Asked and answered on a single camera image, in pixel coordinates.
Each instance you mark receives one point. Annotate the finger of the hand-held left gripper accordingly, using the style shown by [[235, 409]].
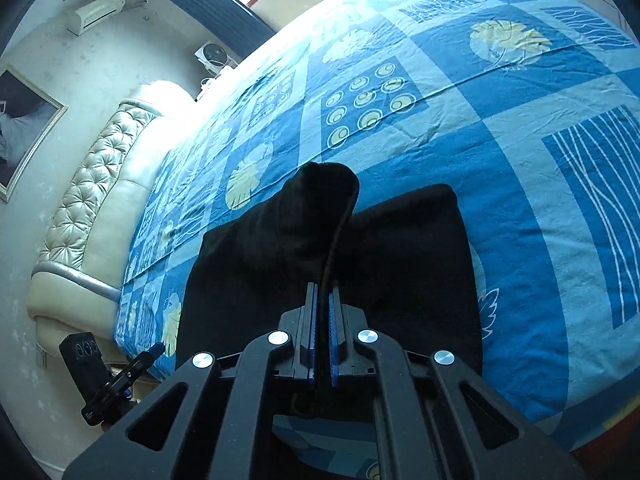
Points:
[[140, 365]]

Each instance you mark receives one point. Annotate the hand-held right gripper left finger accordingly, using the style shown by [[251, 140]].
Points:
[[312, 335]]

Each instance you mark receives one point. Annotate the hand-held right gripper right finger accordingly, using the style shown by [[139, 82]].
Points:
[[334, 340]]

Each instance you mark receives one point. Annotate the black pants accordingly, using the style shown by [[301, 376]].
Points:
[[250, 270]]

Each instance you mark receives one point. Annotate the white tufted headboard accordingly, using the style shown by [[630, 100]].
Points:
[[90, 200]]

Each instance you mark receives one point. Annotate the blue patterned bed sheet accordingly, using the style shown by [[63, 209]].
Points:
[[450, 160]]

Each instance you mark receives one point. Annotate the white fan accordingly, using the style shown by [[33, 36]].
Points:
[[215, 55]]

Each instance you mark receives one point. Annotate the white air conditioner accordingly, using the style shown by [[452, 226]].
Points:
[[95, 12]]

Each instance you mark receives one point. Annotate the framed wall picture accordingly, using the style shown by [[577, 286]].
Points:
[[25, 120]]

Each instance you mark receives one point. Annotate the wooden bed frame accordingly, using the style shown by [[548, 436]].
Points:
[[600, 435]]

